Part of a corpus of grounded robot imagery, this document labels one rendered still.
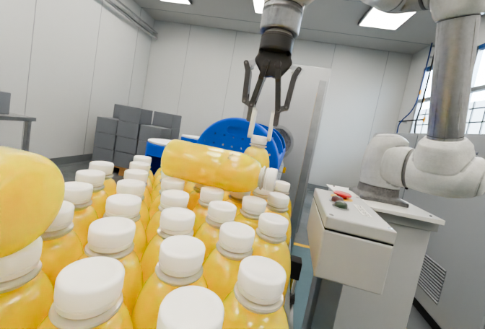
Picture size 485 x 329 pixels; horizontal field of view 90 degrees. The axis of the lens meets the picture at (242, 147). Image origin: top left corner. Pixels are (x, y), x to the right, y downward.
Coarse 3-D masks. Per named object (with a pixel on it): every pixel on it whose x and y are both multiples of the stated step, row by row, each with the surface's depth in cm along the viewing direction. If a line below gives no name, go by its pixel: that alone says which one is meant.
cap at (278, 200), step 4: (272, 192) 45; (268, 196) 44; (272, 196) 43; (276, 196) 43; (280, 196) 44; (284, 196) 44; (288, 196) 44; (268, 200) 44; (272, 200) 43; (276, 200) 42; (280, 200) 42; (284, 200) 43; (288, 200) 43; (272, 204) 43; (276, 204) 43; (280, 204) 42; (284, 204) 43; (288, 204) 44; (280, 208) 43; (284, 208) 43
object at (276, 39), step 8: (264, 32) 53; (272, 32) 52; (280, 32) 51; (264, 40) 53; (272, 40) 52; (280, 40) 51; (288, 40) 52; (264, 48) 53; (272, 48) 52; (280, 48) 52; (288, 48) 52; (256, 56) 55; (264, 56) 55; (272, 56) 54; (280, 56) 54; (288, 56) 54; (256, 64) 56; (272, 64) 54; (288, 64) 54; (272, 72) 55
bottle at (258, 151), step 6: (252, 144) 56; (258, 144) 56; (246, 150) 56; (252, 150) 55; (258, 150) 55; (264, 150) 56; (252, 156) 55; (258, 156) 55; (264, 156) 55; (264, 162) 55
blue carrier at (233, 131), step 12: (228, 120) 78; (240, 120) 77; (204, 132) 80; (216, 132) 79; (228, 132) 79; (240, 132) 78; (264, 132) 76; (276, 132) 155; (204, 144) 80; (216, 144) 79; (228, 144) 78; (240, 144) 78; (276, 144) 161; (276, 156) 76; (276, 168) 76
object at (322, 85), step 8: (320, 80) 204; (320, 88) 204; (320, 96) 204; (320, 104) 204; (312, 120) 206; (312, 128) 207; (312, 136) 207; (312, 144) 207; (312, 152) 208; (304, 160) 209; (304, 168) 210; (304, 176) 210; (304, 184) 210; (296, 200) 212; (296, 208) 213; (296, 216) 213; (296, 224) 213
